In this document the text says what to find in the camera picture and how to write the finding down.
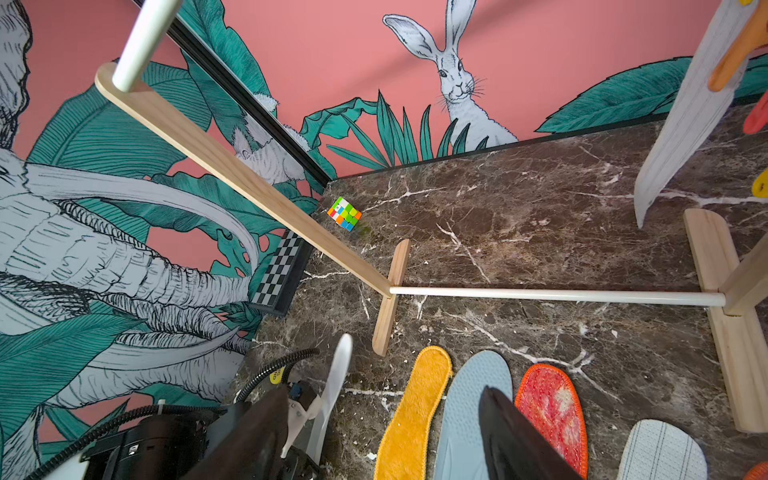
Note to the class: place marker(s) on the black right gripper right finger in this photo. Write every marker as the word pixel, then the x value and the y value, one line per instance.
pixel 513 448

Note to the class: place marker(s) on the red orange-edged insole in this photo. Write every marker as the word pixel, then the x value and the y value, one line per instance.
pixel 548 399
pixel 758 472

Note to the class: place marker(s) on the yellow round sticker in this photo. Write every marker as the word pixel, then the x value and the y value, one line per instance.
pixel 276 377

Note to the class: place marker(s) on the yellow-edged insole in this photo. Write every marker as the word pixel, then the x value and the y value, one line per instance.
pixel 402 453

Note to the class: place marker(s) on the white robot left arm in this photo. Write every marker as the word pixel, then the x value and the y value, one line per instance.
pixel 158 441

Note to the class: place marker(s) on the black white checkerboard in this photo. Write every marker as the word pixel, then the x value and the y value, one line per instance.
pixel 278 286

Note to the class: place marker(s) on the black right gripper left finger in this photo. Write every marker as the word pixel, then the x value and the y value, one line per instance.
pixel 253 449

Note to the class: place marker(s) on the grey textured insole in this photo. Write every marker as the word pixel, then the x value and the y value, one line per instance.
pixel 659 450

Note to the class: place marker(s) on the white smooth insole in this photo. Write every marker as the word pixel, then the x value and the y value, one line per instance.
pixel 460 453

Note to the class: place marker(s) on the grey striped insole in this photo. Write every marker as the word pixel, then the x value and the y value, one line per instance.
pixel 322 406
pixel 705 94

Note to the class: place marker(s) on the colourful puzzle cube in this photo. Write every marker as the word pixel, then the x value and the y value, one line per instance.
pixel 344 214

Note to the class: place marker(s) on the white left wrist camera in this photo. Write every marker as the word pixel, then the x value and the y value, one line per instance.
pixel 303 407

